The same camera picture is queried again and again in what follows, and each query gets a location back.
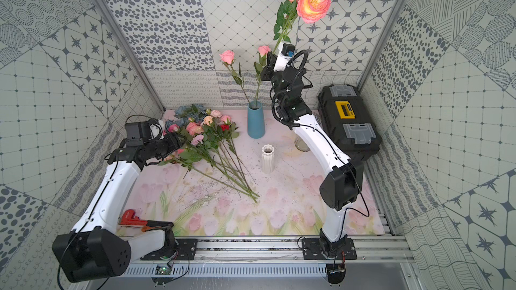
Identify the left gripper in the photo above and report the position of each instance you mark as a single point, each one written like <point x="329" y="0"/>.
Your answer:
<point x="171" y="142"/>

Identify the aluminium rail frame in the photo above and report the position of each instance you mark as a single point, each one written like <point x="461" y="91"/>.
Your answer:
<point x="286" y="249"/>

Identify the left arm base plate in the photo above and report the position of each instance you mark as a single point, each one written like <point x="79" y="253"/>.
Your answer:
<point x="179" y="249"/>

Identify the white ribbed vase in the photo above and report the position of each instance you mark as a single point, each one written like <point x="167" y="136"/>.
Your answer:
<point x="267" y="159"/>

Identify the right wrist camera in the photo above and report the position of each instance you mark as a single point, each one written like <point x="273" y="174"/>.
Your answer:
<point x="286" y="51"/>

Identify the pink peony flower stem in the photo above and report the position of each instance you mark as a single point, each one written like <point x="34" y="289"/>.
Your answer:
<point x="309" y="11"/>

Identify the pink rose stem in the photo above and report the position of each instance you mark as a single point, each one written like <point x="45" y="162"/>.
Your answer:
<point x="259" y="67"/>
<point x="228" y="60"/>

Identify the red pipe wrench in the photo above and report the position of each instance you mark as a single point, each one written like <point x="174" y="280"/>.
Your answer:
<point x="130" y="219"/>

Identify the bunch of artificial flowers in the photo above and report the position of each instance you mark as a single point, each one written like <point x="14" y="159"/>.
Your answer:
<point x="208" y="147"/>

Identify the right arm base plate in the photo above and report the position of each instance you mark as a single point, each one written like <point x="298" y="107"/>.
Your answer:
<point x="320" y="249"/>

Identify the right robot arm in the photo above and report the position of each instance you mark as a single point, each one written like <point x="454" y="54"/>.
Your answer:
<point x="342" y="186"/>

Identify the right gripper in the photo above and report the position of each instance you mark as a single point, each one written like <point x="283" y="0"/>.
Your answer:
<point x="269" y="70"/>

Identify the clear glass vase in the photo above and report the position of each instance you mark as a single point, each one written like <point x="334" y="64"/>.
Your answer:
<point x="301" y="145"/>

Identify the blue cylindrical vase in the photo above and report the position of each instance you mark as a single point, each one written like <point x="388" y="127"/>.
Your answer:
<point x="255" y="120"/>

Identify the black toolbox yellow latch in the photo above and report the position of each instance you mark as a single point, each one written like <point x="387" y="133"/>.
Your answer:
<point x="347" y="122"/>

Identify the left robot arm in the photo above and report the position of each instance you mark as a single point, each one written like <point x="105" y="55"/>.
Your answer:
<point x="92" y="250"/>

